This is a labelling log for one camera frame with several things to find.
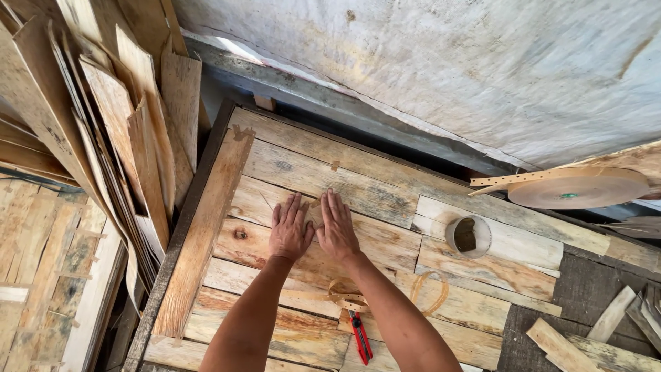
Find brown paper tape roll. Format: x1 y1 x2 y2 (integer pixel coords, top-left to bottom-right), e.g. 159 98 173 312
468 166 651 210

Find sheet of joined veneer strips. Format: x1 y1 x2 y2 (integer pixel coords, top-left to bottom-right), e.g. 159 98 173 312
144 106 661 372

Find dark splintered veneer scraps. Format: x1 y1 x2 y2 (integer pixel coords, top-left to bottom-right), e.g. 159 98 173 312
624 283 661 354

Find dark wooden table frame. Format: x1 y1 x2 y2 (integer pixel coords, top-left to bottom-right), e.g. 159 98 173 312
123 97 237 372

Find leaning stack of veneer sheets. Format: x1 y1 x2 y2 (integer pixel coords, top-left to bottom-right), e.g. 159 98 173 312
0 0 212 311

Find person's left hand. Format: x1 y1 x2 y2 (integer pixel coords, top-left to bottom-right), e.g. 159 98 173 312
269 192 317 261

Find loose perforated paper tape strip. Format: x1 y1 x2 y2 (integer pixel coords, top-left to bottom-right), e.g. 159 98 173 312
279 277 370 313

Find long reddish veneer strip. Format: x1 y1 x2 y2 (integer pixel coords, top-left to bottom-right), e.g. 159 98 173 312
152 125 257 340

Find white plastic cup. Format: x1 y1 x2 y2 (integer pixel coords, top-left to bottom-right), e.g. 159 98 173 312
444 215 492 259

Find curled brown tape loop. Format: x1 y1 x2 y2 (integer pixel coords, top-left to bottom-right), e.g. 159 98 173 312
410 270 450 317

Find flat pile of taped veneer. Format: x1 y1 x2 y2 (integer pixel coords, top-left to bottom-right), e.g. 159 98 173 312
0 176 127 372

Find red utility knife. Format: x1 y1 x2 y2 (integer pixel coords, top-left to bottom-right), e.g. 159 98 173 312
348 309 374 366

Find wide grey veneer scrap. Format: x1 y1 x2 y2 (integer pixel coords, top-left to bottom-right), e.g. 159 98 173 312
565 333 661 372

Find grey metal ledge beam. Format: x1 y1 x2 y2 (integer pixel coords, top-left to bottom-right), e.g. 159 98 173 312
182 31 522 177

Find narrow pale veneer scrap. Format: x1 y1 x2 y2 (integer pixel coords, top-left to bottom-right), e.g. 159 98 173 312
587 285 637 343

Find person's right hand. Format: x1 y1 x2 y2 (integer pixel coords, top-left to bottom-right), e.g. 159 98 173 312
316 188 362 262

